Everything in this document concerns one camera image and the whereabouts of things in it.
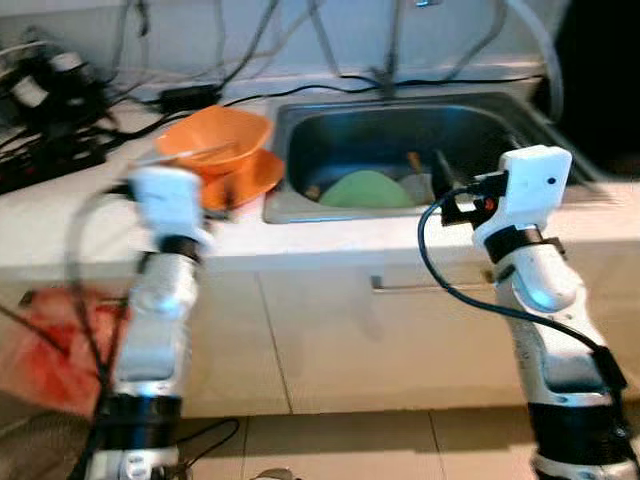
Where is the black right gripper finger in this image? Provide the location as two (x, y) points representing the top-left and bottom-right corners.
(431, 149), (458, 202)

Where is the orange plate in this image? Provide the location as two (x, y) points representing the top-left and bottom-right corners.
(195, 148), (286, 211)

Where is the orange bowl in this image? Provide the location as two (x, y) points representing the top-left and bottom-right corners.
(155, 105), (273, 179)

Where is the white kitchen cabinet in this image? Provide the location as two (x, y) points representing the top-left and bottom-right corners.
(0, 240), (640, 416)

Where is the green plate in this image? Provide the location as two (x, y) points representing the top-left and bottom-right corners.
(318, 170), (416, 209)

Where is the stainless steel sink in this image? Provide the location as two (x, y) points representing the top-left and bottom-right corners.
(262, 92), (601, 223)

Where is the silver metal faucet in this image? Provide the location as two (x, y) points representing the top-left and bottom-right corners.
(372, 0), (441, 99)

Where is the large black box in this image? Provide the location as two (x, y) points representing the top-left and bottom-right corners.
(550, 0), (640, 181)

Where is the black power adapter brick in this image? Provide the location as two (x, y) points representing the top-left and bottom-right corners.
(160, 85), (223, 111)

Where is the grey robot left foot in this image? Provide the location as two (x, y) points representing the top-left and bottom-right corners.
(248, 467), (299, 480)

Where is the black power strip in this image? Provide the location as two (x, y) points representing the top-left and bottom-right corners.
(0, 130), (106, 191)

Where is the black charger box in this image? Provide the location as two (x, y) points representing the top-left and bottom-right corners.
(0, 45), (101, 126)

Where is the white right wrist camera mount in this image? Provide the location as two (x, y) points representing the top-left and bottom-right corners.
(472, 145), (573, 249)

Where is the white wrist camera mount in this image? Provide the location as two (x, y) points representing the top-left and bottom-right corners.
(472, 145), (573, 249)
(130, 167), (213, 251)

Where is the silver drawer handle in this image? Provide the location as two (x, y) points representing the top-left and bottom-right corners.
(370, 275), (496, 294)

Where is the black power cable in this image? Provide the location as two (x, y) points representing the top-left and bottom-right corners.
(215, 0), (281, 93)
(222, 70), (549, 106)

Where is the white hose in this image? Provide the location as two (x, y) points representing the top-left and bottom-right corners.
(505, 0), (566, 121)

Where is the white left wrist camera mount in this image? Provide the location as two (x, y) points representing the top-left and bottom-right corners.
(130, 167), (213, 251)

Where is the thin black cable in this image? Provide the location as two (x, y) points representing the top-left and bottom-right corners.
(175, 418), (241, 466)

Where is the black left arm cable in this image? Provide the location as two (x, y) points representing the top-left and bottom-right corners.
(62, 180), (136, 401)

